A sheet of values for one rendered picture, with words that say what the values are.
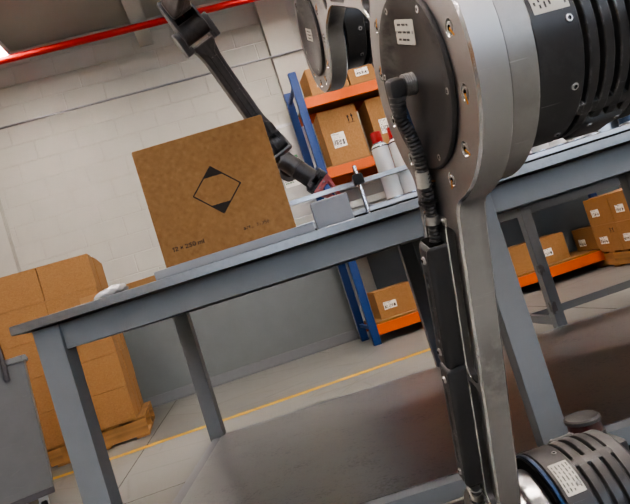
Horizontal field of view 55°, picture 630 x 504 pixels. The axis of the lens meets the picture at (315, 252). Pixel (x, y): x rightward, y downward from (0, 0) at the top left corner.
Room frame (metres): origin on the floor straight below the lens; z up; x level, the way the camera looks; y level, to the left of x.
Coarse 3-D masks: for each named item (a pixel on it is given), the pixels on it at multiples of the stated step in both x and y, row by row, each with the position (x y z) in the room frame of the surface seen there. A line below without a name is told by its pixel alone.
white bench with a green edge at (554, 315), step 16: (576, 192) 2.93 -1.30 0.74; (592, 192) 2.94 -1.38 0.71; (528, 208) 2.89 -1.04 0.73; (544, 208) 2.91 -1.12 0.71; (528, 224) 2.88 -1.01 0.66; (528, 240) 2.89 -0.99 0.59; (544, 256) 2.89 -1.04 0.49; (544, 272) 2.88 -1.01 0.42; (544, 288) 2.89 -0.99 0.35; (608, 288) 3.26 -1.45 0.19; (624, 288) 3.28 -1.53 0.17; (560, 304) 2.89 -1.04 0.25; (576, 304) 3.24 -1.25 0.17; (544, 320) 3.02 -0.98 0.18; (560, 320) 2.88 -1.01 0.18
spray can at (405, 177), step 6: (390, 132) 1.74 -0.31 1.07; (390, 138) 1.75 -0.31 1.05; (390, 144) 1.74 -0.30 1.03; (390, 150) 1.75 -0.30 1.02; (396, 150) 1.73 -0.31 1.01; (396, 156) 1.73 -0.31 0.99; (396, 162) 1.74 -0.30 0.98; (402, 162) 1.73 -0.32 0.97; (402, 174) 1.73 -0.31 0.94; (408, 174) 1.73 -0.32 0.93; (402, 180) 1.74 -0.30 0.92; (408, 180) 1.73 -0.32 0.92; (402, 186) 1.75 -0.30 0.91; (408, 186) 1.73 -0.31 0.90; (414, 186) 1.73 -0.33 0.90; (408, 192) 1.73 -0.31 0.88
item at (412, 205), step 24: (600, 144) 1.29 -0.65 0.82; (528, 168) 1.29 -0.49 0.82; (360, 216) 1.29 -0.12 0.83; (384, 216) 1.29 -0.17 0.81; (288, 240) 1.29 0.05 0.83; (312, 240) 1.29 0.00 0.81; (216, 264) 1.29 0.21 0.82; (240, 264) 1.31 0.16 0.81; (144, 288) 1.29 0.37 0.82; (168, 288) 1.36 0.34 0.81; (72, 312) 1.29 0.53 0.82
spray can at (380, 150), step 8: (376, 136) 1.74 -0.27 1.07; (376, 144) 1.74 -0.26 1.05; (384, 144) 1.73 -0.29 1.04; (376, 152) 1.74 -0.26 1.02; (384, 152) 1.73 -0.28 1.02; (376, 160) 1.74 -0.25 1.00; (384, 160) 1.73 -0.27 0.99; (392, 160) 1.74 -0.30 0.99; (384, 168) 1.73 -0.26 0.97; (392, 168) 1.74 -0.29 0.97; (392, 176) 1.73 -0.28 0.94; (384, 184) 1.74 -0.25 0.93; (392, 184) 1.73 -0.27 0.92; (400, 184) 1.75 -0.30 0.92; (392, 192) 1.73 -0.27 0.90; (400, 192) 1.74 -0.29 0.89
